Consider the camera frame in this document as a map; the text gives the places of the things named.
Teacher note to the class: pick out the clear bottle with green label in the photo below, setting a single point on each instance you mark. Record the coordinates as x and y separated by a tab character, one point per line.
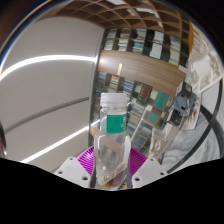
111	150

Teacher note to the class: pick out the dark bookshelf wall with books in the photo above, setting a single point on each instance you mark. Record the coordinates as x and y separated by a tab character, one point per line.
143	96

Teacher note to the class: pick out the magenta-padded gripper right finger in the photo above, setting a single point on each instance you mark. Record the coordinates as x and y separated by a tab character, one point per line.
150	170

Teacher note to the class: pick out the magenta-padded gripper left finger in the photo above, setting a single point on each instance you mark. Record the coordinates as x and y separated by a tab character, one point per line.
71	168

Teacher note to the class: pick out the straight ceiling light strip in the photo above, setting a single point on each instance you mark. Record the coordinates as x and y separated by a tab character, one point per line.
43	60

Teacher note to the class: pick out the white ramp architectural model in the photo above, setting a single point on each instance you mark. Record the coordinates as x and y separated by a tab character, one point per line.
161	143

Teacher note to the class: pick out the wooden cubby shelf unit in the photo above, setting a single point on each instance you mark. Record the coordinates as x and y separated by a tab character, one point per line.
133	15

